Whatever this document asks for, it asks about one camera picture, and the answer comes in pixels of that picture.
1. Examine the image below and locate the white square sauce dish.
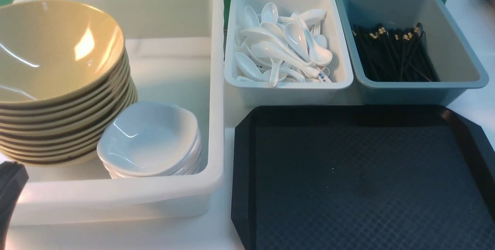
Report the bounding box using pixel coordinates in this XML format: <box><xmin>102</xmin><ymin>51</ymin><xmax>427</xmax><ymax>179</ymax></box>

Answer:
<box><xmin>97</xmin><ymin>101</ymin><xmax>202</xmax><ymax>178</ymax></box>

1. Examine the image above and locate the white soup spoon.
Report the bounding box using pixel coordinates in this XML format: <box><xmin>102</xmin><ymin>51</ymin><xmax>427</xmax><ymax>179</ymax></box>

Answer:
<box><xmin>296</xmin><ymin>17</ymin><xmax>333</xmax><ymax>67</ymax></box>

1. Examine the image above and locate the yellow noodle bowl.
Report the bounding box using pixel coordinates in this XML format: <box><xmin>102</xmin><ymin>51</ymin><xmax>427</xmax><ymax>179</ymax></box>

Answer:
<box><xmin>0</xmin><ymin>0</ymin><xmax>125</xmax><ymax>106</ymax></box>

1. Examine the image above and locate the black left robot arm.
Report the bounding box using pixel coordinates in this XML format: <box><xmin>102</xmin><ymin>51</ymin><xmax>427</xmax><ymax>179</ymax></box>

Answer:
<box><xmin>0</xmin><ymin>161</ymin><xmax>29</xmax><ymax>250</ymax></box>

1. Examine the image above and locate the top stacked yellow bowl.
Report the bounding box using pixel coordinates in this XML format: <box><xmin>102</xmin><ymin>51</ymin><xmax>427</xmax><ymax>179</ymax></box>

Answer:
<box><xmin>0</xmin><ymin>49</ymin><xmax>128</xmax><ymax>116</ymax></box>

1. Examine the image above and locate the white spoon bin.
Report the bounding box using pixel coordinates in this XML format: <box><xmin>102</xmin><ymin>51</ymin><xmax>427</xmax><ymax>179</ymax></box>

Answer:
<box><xmin>224</xmin><ymin>0</ymin><xmax>354</xmax><ymax>107</ymax></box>

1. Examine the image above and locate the white spoon left front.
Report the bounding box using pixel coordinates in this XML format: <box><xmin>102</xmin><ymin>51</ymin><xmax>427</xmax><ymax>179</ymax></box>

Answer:
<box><xmin>234</xmin><ymin>52</ymin><xmax>264</xmax><ymax>81</ymax></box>

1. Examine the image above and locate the white spoon front centre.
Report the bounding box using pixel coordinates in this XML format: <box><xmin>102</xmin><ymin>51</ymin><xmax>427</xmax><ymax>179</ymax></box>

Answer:
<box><xmin>250</xmin><ymin>40</ymin><xmax>319</xmax><ymax>78</ymax></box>

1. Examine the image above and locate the white spoon top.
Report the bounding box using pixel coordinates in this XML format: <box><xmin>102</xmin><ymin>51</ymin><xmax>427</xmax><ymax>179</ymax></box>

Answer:
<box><xmin>261</xmin><ymin>2</ymin><xmax>279</xmax><ymax>25</ymax></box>

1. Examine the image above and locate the large white plastic tub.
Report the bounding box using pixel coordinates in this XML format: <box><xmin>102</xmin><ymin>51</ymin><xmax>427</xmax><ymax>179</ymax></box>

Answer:
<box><xmin>10</xmin><ymin>0</ymin><xmax>225</xmax><ymax>226</ymax></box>

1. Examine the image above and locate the white spoon back right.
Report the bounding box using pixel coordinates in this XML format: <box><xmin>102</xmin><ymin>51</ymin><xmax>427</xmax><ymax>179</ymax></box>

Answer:
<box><xmin>278</xmin><ymin>9</ymin><xmax>327</xmax><ymax>27</ymax></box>

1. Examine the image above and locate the black serving tray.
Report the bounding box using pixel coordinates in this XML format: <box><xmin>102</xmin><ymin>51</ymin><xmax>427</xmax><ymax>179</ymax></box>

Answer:
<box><xmin>230</xmin><ymin>105</ymin><xmax>495</xmax><ymax>250</ymax></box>

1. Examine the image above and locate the stack of white dishes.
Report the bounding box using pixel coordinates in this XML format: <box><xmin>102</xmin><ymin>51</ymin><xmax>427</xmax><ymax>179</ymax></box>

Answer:
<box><xmin>102</xmin><ymin>134</ymin><xmax>202</xmax><ymax>180</ymax></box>

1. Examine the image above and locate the pile of black chopsticks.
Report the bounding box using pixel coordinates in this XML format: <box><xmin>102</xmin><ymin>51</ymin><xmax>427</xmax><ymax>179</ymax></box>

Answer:
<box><xmin>352</xmin><ymin>22</ymin><xmax>440</xmax><ymax>82</ymax></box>

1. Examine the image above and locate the grey-blue chopstick bin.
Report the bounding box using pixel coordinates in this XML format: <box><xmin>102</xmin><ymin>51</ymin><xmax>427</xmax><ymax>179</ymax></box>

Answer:
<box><xmin>336</xmin><ymin>0</ymin><xmax>489</xmax><ymax>106</ymax></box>

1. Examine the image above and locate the stack of yellow bowls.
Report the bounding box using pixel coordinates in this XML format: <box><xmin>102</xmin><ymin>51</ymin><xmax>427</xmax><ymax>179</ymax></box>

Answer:
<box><xmin>0</xmin><ymin>60</ymin><xmax>138</xmax><ymax>166</ymax></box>

